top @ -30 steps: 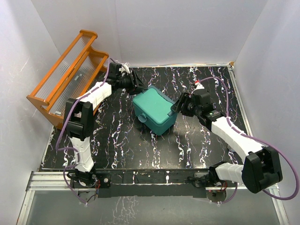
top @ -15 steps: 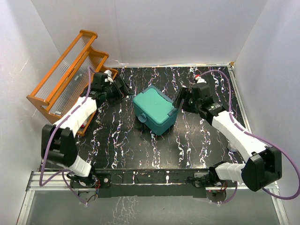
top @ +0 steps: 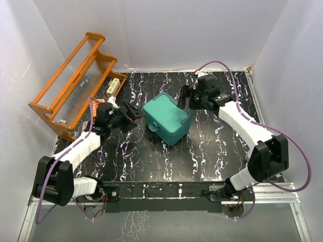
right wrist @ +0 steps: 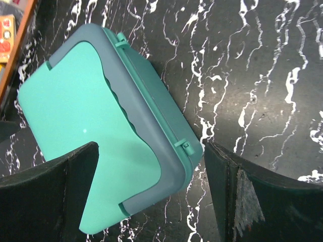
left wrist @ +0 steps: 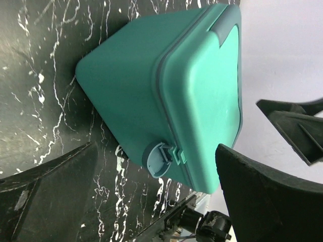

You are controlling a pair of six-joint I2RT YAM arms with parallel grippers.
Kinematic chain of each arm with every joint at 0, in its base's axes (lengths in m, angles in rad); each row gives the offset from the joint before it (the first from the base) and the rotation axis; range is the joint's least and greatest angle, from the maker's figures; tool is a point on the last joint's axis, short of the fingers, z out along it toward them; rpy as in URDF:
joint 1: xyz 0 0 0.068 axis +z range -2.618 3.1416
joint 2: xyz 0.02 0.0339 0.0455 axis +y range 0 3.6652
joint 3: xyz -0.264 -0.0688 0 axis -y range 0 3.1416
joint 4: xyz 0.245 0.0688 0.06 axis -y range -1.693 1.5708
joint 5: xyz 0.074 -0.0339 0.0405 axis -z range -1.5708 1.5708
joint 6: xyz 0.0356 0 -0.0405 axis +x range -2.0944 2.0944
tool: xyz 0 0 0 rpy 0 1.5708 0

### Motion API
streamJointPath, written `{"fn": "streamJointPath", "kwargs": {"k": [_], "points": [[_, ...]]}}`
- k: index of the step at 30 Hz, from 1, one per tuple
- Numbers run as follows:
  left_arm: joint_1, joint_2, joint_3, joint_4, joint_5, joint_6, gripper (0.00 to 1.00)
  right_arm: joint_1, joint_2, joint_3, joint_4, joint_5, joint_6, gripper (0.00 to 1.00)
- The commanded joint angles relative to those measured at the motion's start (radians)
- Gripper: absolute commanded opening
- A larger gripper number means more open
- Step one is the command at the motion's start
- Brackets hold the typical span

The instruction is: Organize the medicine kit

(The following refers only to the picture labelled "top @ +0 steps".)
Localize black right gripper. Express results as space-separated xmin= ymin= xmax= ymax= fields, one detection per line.
xmin=177 ymin=86 xmax=207 ymax=110

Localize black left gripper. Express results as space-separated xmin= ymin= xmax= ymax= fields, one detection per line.
xmin=107 ymin=100 xmax=146 ymax=133

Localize teal medicine kit box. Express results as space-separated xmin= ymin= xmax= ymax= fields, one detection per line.
xmin=143 ymin=92 xmax=192 ymax=146

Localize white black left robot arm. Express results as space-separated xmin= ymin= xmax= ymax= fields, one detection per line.
xmin=32 ymin=100 xmax=144 ymax=206

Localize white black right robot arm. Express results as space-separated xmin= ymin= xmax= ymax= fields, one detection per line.
xmin=177 ymin=74 xmax=289 ymax=200

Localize yellow white small box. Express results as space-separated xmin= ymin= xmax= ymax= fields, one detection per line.
xmin=106 ymin=78 xmax=121 ymax=98

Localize orange snack packet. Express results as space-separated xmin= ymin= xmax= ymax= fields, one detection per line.
xmin=91 ymin=99 xmax=104 ymax=117

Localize red white small packet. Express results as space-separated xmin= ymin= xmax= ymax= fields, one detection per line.
xmin=81 ymin=121 xmax=88 ymax=132

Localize orange wooden shelf rack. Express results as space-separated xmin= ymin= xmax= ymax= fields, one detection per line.
xmin=28 ymin=32 xmax=127 ymax=141

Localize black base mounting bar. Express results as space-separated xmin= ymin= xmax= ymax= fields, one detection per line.
xmin=75 ymin=180 xmax=255 ymax=214

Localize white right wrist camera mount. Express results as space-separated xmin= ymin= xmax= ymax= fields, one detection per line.
xmin=194 ymin=70 xmax=207 ymax=78

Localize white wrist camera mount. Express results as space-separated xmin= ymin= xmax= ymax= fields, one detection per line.
xmin=107 ymin=96 xmax=119 ymax=109
xmin=194 ymin=70 xmax=207 ymax=78

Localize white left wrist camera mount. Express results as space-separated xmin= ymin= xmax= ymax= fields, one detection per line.
xmin=107 ymin=96 xmax=119 ymax=109

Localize aluminium frame rail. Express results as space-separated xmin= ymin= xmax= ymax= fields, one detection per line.
xmin=19 ymin=183 xmax=311 ymax=241

